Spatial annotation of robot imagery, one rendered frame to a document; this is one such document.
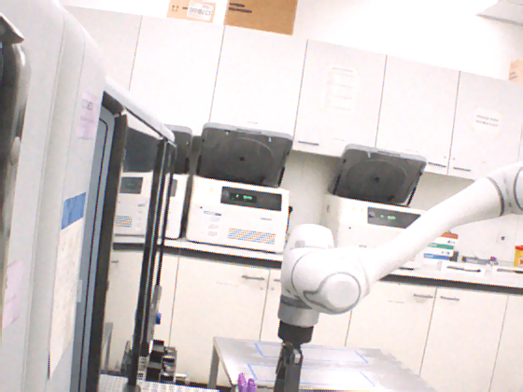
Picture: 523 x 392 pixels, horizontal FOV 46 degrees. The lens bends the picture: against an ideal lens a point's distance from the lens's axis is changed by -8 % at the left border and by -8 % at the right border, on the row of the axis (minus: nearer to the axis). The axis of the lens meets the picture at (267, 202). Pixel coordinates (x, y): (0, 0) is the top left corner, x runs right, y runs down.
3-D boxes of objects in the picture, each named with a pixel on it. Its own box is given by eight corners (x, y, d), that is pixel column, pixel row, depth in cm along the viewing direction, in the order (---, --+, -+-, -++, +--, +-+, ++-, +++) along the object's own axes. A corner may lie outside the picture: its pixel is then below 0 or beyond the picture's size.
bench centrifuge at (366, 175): (333, 261, 375) (351, 141, 371) (315, 247, 436) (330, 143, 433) (422, 272, 381) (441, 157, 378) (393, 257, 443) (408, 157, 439)
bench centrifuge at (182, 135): (82, 227, 358) (97, 113, 354) (100, 217, 419) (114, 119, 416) (178, 242, 363) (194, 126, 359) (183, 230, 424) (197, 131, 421)
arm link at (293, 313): (318, 295, 144) (313, 320, 144) (277, 289, 143) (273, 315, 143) (326, 304, 135) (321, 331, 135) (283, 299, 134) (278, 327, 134)
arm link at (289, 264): (271, 288, 143) (285, 302, 130) (283, 217, 142) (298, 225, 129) (318, 293, 145) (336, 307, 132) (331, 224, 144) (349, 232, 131)
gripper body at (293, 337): (318, 329, 135) (309, 370, 136) (310, 319, 144) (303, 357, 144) (282, 325, 134) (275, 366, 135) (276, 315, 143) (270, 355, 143)
